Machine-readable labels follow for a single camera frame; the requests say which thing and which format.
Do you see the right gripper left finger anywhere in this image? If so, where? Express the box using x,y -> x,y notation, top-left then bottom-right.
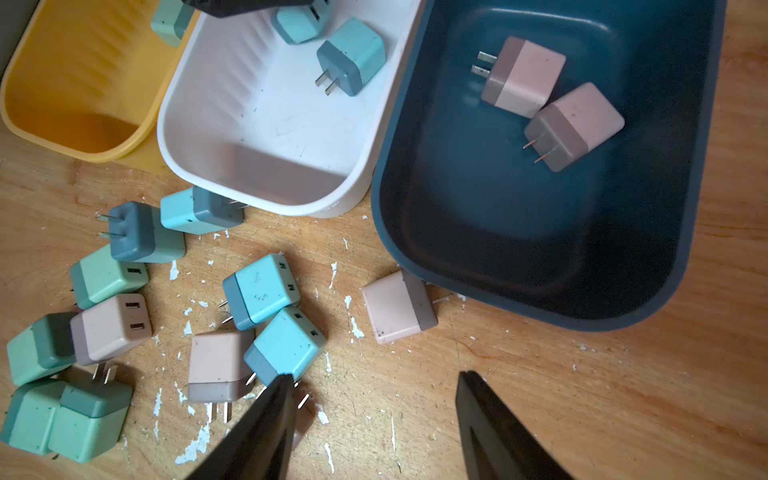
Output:
189,374 -> 297,479

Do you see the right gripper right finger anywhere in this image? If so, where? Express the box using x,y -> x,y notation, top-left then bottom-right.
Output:
455,371 -> 571,479

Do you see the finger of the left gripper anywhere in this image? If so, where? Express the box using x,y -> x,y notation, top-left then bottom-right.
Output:
182,0 -> 312,18

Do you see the green plug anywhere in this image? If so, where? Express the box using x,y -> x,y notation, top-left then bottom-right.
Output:
151,0 -> 194,48
69,245 -> 149,310
48,381 -> 133,464
6,312 -> 76,386
1,379 -> 66,456

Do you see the blue plug top pile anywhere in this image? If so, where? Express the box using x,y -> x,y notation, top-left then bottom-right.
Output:
272,0 -> 335,45

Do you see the blue plug pile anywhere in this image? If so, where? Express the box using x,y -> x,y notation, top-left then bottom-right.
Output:
272,0 -> 335,45
244,306 -> 327,386
222,254 -> 300,331

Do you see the white storage bin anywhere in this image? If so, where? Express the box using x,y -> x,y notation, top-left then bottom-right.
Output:
157,1 -> 426,218

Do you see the yellow storage bin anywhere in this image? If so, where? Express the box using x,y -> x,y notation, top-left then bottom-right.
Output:
1,1 -> 199,174

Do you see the dark teal storage bin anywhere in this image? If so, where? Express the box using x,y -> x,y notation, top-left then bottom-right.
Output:
371,1 -> 726,332

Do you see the pink plug front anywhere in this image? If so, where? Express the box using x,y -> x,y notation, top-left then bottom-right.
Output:
292,383 -> 316,450

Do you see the pink plug centre pile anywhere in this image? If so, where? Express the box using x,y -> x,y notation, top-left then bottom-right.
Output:
187,328 -> 255,423

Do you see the pink plug pile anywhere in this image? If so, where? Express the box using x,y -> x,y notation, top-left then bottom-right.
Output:
187,328 -> 255,423
70,293 -> 153,367

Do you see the blue plug centre pile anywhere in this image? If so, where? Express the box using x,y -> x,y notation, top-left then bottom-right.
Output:
244,306 -> 327,386

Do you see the blue plug upper pile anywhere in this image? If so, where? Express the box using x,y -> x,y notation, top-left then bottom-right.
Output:
222,254 -> 300,331

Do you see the pink plug left pile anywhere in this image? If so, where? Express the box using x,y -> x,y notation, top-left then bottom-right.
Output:
70,293 -> 153,367

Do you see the teal plug near white bin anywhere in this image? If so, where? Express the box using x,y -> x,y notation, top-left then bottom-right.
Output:
160,186 -> 244,235

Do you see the teal plug beside bin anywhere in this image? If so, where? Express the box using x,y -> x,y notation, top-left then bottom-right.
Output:
98,201 -> 186,264

